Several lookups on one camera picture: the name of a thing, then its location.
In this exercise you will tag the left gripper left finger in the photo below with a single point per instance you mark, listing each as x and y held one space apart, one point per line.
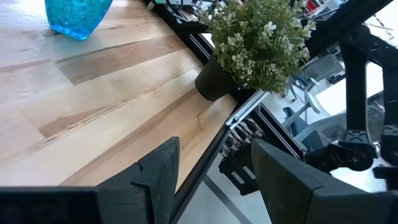
155 186

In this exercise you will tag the black control box with slots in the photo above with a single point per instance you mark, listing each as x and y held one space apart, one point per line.
239 168

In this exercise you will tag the silver metal bracket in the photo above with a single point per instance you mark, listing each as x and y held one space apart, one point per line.
245 109

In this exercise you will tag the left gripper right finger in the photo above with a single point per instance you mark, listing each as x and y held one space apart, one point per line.
280 186

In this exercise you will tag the blue glass vase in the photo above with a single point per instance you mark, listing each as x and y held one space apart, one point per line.
76 15

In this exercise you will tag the grey office chair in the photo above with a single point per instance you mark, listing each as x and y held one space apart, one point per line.
321 70

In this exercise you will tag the green bush with white blossoms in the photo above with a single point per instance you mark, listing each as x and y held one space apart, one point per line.
258 46

